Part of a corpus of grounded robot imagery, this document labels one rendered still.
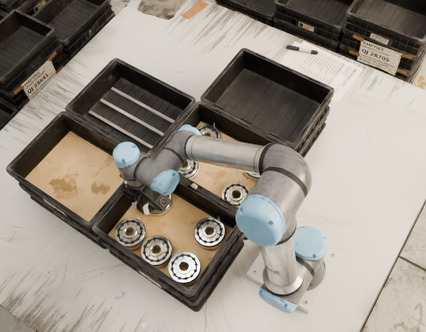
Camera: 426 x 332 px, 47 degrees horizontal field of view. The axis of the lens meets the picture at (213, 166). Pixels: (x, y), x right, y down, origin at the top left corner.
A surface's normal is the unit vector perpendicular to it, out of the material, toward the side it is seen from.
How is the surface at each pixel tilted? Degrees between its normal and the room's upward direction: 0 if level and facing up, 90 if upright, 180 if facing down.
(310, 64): 0
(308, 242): 11
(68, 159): 0
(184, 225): 0
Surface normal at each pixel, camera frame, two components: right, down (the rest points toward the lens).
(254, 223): -0.56, 0.63
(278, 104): -0.07, -0.50
